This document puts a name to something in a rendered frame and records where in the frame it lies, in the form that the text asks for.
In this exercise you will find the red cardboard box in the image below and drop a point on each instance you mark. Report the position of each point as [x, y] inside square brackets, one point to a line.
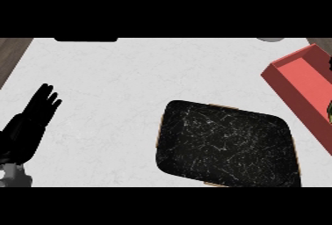
[303, 85]

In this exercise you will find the black flat appliance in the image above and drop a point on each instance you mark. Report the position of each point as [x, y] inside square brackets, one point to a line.
[86, 39]

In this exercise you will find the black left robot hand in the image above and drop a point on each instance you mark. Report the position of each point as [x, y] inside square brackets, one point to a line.
[27, 132]

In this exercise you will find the grey round object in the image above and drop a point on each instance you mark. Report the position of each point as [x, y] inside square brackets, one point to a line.
[270, 39]

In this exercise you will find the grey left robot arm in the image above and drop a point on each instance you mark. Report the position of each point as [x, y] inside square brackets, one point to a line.
[17, 175]

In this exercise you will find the black marbled tray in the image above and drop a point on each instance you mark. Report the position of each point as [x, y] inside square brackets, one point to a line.
[225, 143]

